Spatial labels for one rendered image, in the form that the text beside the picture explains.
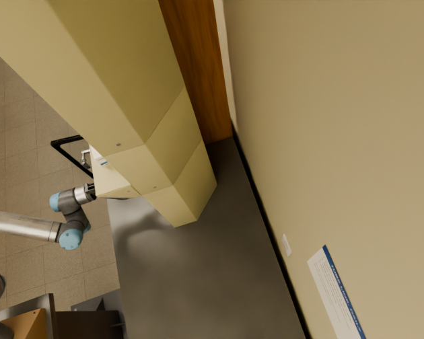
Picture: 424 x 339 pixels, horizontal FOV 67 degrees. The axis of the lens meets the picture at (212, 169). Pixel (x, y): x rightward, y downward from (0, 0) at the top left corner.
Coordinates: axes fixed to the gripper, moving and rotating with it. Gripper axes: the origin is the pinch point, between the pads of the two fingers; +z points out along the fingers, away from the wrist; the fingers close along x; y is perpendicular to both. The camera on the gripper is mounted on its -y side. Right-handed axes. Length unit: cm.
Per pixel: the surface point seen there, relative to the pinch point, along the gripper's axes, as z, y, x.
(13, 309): -74, -28, -30
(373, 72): 48, 92, -42
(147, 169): 12.4, 36.3, -15.8
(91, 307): -82, -120, -26
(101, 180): -4.1, 29.2, -11.0
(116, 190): 0.1, 28.9, -15.8
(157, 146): 17.9, 43.1, -13.9
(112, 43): 20, 77, -12
